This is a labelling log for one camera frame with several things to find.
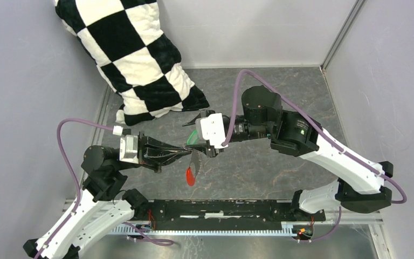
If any black white checkered pillow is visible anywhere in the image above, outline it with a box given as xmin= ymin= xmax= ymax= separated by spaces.
xmin=54 ymin=0 xmax=210 ymax=126

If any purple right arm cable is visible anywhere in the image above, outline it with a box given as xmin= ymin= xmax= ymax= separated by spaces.
xmin=221 ymin=69 xmax=408 ymax=243

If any small green object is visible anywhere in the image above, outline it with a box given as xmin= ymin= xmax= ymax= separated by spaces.
xmin=186 ymin=130 xmax=198 ymax=145

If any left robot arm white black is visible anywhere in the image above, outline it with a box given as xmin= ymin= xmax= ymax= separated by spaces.
xmin=23 ymin=130 xmax=191 ymax=258

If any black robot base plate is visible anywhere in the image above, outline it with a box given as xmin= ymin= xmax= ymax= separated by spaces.
xmin=133 ymin=200 xmax=326 ymax=231

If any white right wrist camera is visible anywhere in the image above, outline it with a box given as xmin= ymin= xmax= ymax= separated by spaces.
xmin=195 ymin=113 xmax=228 ymax=149

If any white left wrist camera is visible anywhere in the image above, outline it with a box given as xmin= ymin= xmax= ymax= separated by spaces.
xmin=119 ymin=135 xmax=139 ymax=164

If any aluminium frame rail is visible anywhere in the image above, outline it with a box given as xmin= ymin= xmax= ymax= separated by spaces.
xmin=61 ymin=200 xmax=383 ymax=242

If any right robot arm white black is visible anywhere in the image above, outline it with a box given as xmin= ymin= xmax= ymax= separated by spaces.
xmin=190 ymin=86 xmax=394 ymax=220

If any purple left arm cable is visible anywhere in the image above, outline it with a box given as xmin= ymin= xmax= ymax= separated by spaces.
xmin=33 ymin=118 xmax=176 ymax=259

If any metal key holder red handle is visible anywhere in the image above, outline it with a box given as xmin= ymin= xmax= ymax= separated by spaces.
xmin=185 ymin=149 xmax=203 ymax=187

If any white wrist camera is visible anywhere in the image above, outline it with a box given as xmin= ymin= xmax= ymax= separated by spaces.
xmin=119 ymin=135 xmax=139 ymax=164
xmin=195 ymin=113 xmax=228 ymax=149

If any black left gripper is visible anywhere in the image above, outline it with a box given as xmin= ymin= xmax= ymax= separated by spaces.
xmin=114 ymin=128 xmax=194 ymax=172

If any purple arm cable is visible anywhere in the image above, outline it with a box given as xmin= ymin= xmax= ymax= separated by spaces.
xmin=33 ymin=118 xmax=176 ymax=259
xmin=221 ymin=69 xmax=408 ymax=243

